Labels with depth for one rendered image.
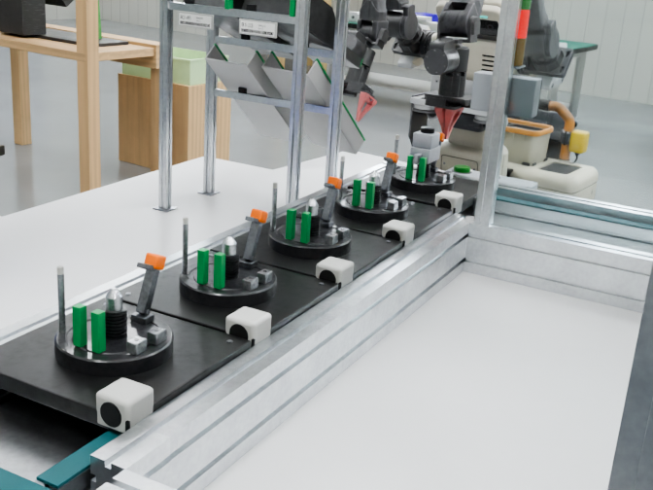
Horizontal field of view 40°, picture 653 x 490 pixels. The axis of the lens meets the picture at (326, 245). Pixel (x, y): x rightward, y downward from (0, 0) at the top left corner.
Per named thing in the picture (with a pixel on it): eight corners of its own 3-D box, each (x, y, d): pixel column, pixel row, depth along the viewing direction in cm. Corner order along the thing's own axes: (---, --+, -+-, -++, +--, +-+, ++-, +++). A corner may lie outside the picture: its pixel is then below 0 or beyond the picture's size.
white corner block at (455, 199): (440, 208, 183) (442, 189, 182) (462, 212, 181) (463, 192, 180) (432, 213, 179) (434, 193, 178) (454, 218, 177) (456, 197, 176)
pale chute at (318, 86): (312, 144, 214) (321, 129, 216) (356, 155, 207) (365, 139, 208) (260, 66, 193) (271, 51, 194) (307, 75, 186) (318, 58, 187)
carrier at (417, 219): (343, 196, 186) (347, 137, 182) (451, 219, 176) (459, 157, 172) (285, 224, 166) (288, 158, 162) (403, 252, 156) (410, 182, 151)
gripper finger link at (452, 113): (450, 143, 197) (455, 100, 194) (420, 137, 200) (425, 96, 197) (461, 138, 203) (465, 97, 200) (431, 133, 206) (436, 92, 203)
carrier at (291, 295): (207, 261, 145) (209, 187, 141) (338, 296, 135) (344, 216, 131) (107, 308, 124) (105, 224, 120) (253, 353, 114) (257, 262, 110)
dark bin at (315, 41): (314, 61, 206) (324, 31, 207) (360, 69, 199) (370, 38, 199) (240, 11, 183) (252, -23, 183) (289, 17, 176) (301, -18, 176)
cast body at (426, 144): (421, 156, 194) (424, 123, 191) (439, 158, 192) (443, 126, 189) (404, 162, 187) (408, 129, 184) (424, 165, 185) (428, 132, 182)
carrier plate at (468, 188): (393, 173, 208) (394, 164, 207) (491, 192, 198) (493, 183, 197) (346, 194, 187) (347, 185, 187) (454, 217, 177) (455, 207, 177)
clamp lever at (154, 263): (140, 311, 113) (154, 253, 113) (153, 315, 112) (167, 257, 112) (122, 310, 110) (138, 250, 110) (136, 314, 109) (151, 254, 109)
